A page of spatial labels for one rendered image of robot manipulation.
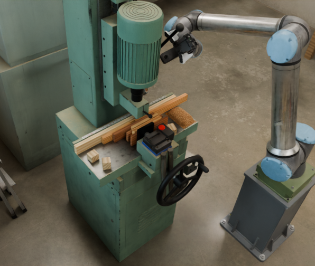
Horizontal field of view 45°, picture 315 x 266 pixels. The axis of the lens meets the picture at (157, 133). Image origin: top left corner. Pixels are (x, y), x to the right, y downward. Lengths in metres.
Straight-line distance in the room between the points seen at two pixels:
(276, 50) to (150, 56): 0.50
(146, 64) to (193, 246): 1.37
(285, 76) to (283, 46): 0.13
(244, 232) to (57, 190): 1.29
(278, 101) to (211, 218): 1.19
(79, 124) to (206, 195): 1.16
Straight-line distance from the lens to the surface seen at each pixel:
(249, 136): 3.24
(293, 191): 2.10
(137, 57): 1.51
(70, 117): 2.06
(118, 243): 2.25
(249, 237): 2.57
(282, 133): 1.79
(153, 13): 1.49
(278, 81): 1.66
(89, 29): 1.65
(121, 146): 1.76
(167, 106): 1.93
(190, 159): 1.67
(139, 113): 1.73
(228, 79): 3.79
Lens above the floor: 2.20
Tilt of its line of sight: 45 degrees down
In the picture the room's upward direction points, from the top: 6 degrees clockwise
